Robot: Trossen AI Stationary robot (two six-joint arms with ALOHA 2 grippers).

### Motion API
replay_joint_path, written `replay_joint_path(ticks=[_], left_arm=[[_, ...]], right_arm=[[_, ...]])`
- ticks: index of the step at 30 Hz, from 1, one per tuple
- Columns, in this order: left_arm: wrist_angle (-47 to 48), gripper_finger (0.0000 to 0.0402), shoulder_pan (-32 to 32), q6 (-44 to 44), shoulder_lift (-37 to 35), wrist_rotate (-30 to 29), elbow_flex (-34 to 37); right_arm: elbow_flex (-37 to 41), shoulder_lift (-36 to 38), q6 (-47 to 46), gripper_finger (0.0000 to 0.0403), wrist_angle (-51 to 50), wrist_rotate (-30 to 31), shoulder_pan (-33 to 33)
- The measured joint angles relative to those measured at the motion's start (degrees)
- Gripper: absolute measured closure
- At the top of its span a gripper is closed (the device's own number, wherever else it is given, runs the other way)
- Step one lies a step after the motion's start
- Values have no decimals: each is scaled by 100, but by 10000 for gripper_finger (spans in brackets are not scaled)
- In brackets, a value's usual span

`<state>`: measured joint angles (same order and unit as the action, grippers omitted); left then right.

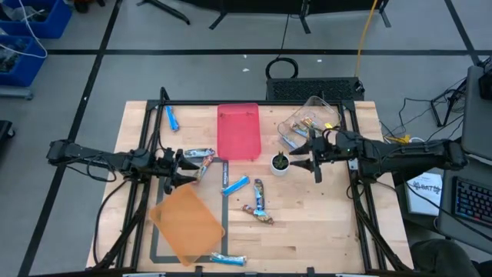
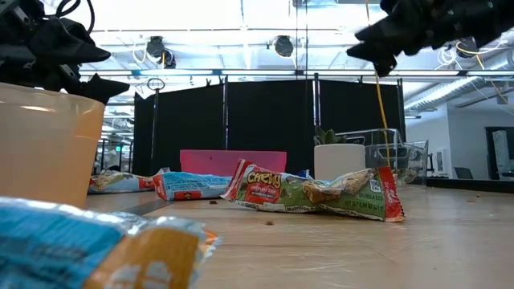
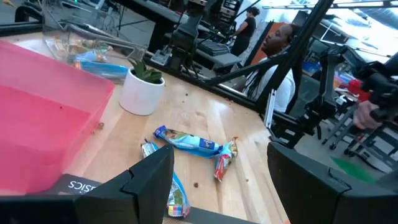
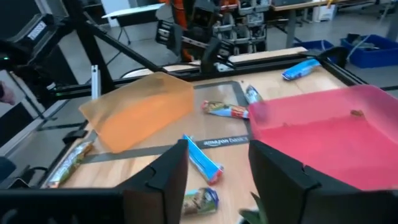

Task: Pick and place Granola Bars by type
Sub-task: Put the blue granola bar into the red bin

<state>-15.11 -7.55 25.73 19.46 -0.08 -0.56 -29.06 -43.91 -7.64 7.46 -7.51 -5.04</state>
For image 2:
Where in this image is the pink translucent plastic bin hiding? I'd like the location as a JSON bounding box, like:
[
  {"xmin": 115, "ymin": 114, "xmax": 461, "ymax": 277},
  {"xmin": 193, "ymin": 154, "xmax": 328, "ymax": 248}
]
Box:
[{"xmin": 179, "ymin": 149, "xmax": 288, "ymax": 178}]

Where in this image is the blue orange-ended granola bar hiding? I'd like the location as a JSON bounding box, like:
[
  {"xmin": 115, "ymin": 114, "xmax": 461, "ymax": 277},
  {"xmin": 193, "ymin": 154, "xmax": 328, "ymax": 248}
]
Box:
[{"xmin": 0, "ymin": 196, "xmax": 222, "ymax": 289}]

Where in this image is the clear plastic bin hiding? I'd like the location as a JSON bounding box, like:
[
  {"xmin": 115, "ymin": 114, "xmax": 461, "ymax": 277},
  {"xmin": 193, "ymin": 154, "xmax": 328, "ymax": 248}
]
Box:
[{"xmin": 335, "ymin": 128, "xmax": 430, "ymax": 186}]

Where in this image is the black aluminium rig frame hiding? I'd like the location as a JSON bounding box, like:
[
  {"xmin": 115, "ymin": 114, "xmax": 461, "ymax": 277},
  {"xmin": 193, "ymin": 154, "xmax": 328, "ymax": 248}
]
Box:
[{"xmin": 425, "ymin": 177, "xmax": 514, "ymax": 195}]

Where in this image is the small plant in white pot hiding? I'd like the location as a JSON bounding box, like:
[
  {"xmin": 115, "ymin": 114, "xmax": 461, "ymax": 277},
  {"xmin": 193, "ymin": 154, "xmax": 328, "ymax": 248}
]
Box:
[{"xmin": 313, "ymin": 126, "xmax": 367, "ymax": 182}]

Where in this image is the pole with ring top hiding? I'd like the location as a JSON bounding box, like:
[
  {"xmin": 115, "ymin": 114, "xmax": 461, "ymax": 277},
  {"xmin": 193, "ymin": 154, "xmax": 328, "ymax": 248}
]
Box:
[{"xmin": 146, "ymin": 77, "xmax": 166, "ymax": 176}]

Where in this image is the black ceiling spotlight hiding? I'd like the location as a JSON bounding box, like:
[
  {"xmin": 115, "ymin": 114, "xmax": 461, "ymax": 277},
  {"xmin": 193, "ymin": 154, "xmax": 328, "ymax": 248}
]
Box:
[
  {"xmin": 145, "ymin": 35, "xmax": 177, "ymax": 70},
  {"xmin": 274, "ymin": 35, "xmax": 295, "ymax": 58},
  {"xmin": 455, "ymin": 39, "xmax": 481, "ymax": 59}
]

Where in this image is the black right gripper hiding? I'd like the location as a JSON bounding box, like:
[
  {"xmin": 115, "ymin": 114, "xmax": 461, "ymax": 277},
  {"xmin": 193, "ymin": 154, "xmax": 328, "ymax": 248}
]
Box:
[{"xmin": 347, "ymin": 0, "xmax": 514, "ymax": 77}]

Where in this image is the yellow hanging cable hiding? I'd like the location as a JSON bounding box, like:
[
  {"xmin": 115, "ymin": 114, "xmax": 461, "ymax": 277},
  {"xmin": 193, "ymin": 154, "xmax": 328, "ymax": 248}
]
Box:
[{"xmin": 364, "ymin": 0, "xmax": 391, "ymax": 169}]

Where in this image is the white wall box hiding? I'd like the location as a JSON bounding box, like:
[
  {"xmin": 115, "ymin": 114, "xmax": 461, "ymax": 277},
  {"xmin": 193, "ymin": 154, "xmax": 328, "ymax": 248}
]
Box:
[{"xmin": 435, "ymin": 148, "xmax": 450, "ymax": 174}]

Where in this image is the grey tape rectangle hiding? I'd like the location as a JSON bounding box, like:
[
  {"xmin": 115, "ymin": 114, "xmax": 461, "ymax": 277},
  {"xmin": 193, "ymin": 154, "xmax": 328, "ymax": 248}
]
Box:
[{"xmin": 120, "ymin": 198, "xmax": 176, "ymax": 217}]

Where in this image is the blue red-ended granola bar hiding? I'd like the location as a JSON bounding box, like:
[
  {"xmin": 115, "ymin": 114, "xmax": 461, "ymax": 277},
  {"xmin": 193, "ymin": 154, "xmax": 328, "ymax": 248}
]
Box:
[{"xmin": 152, "ymin": 171, "xmax": 233, "ymax": 201}]

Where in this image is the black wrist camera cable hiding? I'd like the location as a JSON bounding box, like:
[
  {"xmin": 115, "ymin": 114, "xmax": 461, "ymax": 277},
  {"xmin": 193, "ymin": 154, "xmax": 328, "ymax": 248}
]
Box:
[{"xmin": 55, "ymin": 0, "xmax": 96, "ymax": 35}]

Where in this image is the orange translucent plastic bin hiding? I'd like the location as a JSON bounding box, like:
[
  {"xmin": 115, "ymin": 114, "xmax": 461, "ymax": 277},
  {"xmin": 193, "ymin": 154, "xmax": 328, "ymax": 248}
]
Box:
[{"xmin": 0, "ymin": 82, "xmax": 106, "ymax": 209}]

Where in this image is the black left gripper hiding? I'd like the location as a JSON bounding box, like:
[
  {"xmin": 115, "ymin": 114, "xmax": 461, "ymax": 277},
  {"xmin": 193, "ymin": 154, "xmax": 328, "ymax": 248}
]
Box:
[{"xmin": 0, "ymin": 0, "xmax": 130, "ymax": 105}]

